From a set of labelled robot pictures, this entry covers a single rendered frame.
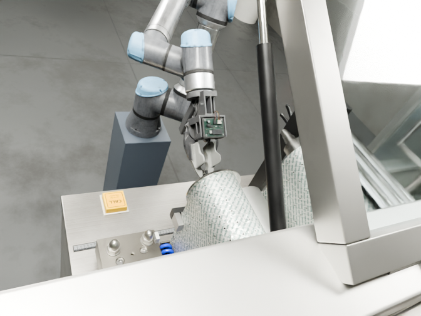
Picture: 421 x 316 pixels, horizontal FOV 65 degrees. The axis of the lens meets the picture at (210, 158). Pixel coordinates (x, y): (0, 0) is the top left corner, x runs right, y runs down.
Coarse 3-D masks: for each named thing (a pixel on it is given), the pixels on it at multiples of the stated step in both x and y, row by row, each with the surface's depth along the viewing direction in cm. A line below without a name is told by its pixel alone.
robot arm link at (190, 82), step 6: (186, 78) 81; (192, 78) 80; (198, 78) 79; (204, 78) 80; (210, 78) 81; (186, 84) 81; (192, 84) 80; (198, 84) 79; (204, 84) 80; (210, 84) 81; (186, 90) 81; (192, 90) 80; (198, 90) 80; (210, 90) 81
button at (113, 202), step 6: (108, 192) 112; (114, 192) 113; (120, 192) 114; (102, 198) 112; (108, 198) 111; (114, 198) 112; (120, 198) 112; (108, 204) 109; (114, 204) 110; (120, 204) 111; (126, 204) 111; (108, 210) 108; (114, 210) 110; (120, 210) 111; (126, 210) 112
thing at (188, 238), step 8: (184, 208) 85; (184, 216) 85; (184, 224) 86; (192, 224) 81; (176, 232) 91; (184, 232) 86; (192, 232) 82; (176, 240) 91; (184, 240) 86; (192, 240) 82; (200, 240) 78; (176, 248) 92; (184, 248) 87; (192, 248) 82
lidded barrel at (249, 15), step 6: (240, 0) 510; (246, 0) 503; (252, 0) 500; (240, 6) 514; (246, 6) 509; (252, 6) 507; (240, 12) 518; (246, 12) 514; (252, 12) 514; (240, 18) 524; (246, 18) 521; (252, 18) 523
